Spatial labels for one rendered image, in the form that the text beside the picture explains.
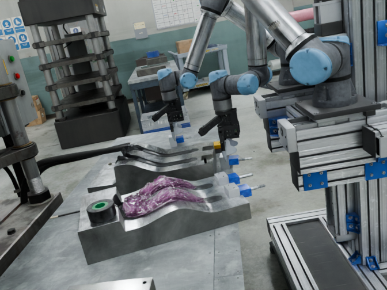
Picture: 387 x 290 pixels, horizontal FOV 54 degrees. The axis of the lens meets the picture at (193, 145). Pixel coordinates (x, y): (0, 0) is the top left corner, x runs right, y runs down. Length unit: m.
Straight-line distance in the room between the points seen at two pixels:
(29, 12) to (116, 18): 2.77
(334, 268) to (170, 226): 1.02
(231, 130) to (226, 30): 6.57
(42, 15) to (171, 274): 4.74
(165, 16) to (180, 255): 7.04
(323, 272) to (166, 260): 1.01
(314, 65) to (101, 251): 0.83
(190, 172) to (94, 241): 0.48
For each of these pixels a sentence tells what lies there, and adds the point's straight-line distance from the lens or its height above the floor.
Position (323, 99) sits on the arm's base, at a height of 1.07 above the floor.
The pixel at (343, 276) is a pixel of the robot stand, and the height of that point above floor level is 0.21.
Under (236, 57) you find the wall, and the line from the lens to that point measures 8.08.
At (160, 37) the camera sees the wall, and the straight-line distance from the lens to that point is 7.90.
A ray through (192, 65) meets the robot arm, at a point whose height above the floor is 1.21.
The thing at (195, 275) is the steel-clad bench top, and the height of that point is 0.80.
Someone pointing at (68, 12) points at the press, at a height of 1.78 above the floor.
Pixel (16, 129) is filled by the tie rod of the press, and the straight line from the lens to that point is 1.66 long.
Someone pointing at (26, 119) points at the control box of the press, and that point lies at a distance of 1.97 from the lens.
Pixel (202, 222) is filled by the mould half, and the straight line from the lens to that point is 1.14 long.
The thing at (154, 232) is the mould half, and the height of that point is 0.84.
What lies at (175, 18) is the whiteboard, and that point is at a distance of 7.89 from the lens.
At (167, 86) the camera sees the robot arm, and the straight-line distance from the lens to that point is 1.88.
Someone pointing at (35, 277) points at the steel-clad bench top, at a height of 0.80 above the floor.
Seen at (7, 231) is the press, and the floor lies 0.80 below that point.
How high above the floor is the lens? 1.40
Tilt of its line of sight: 18 degrees down
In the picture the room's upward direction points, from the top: 11 degrees counter-clockwise
